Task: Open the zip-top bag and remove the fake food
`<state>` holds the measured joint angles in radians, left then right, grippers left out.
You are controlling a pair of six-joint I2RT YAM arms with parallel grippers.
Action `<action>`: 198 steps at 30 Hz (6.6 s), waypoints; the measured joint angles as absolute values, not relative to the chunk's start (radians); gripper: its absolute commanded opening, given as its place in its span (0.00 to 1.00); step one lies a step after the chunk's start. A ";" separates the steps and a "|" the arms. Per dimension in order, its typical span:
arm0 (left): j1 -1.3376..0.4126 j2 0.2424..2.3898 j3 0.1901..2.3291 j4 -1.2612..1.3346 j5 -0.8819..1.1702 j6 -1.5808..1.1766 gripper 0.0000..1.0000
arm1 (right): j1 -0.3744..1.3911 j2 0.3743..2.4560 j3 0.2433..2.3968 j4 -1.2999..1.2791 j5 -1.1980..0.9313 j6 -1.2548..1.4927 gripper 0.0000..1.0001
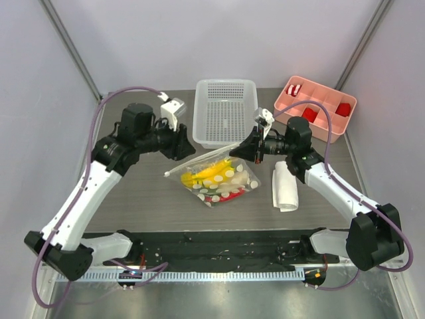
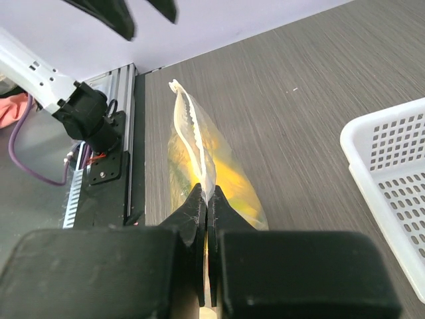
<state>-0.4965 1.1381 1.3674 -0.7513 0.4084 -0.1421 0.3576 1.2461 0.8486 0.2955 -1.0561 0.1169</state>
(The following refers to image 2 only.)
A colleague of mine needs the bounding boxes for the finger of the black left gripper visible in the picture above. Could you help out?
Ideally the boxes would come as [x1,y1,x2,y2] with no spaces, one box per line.
[148,0,177,24]
[65,0,135,41]

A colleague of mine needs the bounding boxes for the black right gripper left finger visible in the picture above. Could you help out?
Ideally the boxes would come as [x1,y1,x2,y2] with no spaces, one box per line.
[1,185,207,318]

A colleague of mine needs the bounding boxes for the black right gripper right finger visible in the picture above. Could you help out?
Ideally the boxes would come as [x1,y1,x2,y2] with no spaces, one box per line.
[207,187,401,318]

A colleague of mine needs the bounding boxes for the yellow fake banana bunch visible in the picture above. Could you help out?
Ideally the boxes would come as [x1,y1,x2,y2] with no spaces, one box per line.
[167,132,268,230]

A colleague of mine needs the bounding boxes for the clear dotted zip top bag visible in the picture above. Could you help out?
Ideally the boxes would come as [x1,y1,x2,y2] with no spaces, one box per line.
[167,79,268,230]

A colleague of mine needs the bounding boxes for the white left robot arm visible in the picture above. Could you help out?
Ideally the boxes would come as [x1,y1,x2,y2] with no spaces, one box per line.
[1,1,177,153]

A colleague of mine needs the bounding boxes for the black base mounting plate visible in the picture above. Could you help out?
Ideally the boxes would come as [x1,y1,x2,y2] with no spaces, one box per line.
[80,66,145,227]

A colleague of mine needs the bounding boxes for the white perforated plastic basket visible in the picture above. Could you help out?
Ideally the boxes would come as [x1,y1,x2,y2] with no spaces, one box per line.
[340,98,424,301]

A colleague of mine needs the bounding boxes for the perforated aluminium cable rail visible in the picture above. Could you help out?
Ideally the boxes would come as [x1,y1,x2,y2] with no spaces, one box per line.
[62,169,86,229]

